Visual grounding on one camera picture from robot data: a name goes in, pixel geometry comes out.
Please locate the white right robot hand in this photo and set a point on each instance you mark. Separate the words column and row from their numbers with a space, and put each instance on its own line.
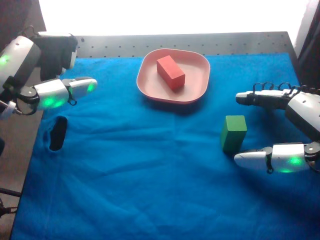
column 302, row 112

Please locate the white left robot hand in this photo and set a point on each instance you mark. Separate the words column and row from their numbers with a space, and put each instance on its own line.
column 20, row 60

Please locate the green rectangular block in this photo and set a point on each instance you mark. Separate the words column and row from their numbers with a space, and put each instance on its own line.
column 233, row 133

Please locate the red rectangular block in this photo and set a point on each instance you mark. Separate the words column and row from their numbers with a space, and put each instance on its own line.
column 171, row 71

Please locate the pink square plate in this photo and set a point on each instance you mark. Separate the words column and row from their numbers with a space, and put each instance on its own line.
column 150, row 82

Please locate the small black oblong object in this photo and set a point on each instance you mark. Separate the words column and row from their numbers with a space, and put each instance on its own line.
column 58, row 133

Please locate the black stand legs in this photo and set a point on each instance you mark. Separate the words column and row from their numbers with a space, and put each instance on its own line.
column 7, row 200

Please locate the blue table cloth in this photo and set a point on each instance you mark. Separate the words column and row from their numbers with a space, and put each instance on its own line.
column 150, row 187

